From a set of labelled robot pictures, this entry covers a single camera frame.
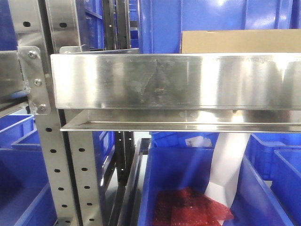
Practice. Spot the blue bin lower centre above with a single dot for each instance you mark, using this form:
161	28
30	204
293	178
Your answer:
176	168

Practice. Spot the white plastic sheet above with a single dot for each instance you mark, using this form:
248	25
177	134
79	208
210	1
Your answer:
225	167

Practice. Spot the perforated steel upright post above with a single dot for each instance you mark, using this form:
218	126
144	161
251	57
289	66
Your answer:
60	26

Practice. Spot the blue bin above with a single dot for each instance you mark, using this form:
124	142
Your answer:
25	195
277	158
176	168

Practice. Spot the blue bin lower right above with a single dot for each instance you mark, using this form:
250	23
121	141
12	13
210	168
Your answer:
277	158

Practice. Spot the steel bracket with screws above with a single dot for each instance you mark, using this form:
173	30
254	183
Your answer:
34	73

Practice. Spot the blue bin lower left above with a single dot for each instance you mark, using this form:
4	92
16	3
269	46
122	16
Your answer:
25	195

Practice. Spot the large blue bin upper shelf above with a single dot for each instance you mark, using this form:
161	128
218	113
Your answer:
161	22

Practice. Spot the stainless steel shelf beam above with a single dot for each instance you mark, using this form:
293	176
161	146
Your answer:
238	92

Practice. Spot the tan cardboard box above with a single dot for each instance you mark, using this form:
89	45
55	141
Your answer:
241	41

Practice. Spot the red mesh bag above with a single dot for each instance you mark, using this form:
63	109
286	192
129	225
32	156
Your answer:
188	207

